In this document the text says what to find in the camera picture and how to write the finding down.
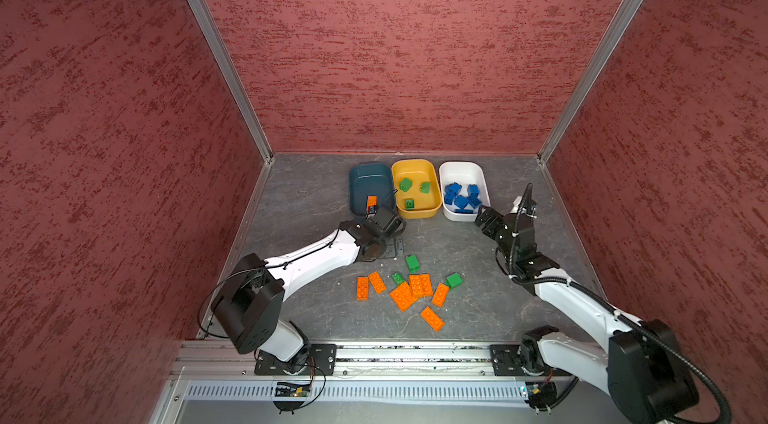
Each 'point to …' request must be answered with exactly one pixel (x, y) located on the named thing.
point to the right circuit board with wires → (540, 395)
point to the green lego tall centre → (398, 279)
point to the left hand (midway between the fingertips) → (384, 254)
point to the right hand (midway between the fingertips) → (486, 217)
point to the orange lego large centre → (403, 296)
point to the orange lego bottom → (432, 319)
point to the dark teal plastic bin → (371, 179)
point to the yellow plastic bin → (417, 188)
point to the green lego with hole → (410, 204)
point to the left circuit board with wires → (287, 389)
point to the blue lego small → (473, 189)
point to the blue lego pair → (455, 187)
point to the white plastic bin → (464, 188)
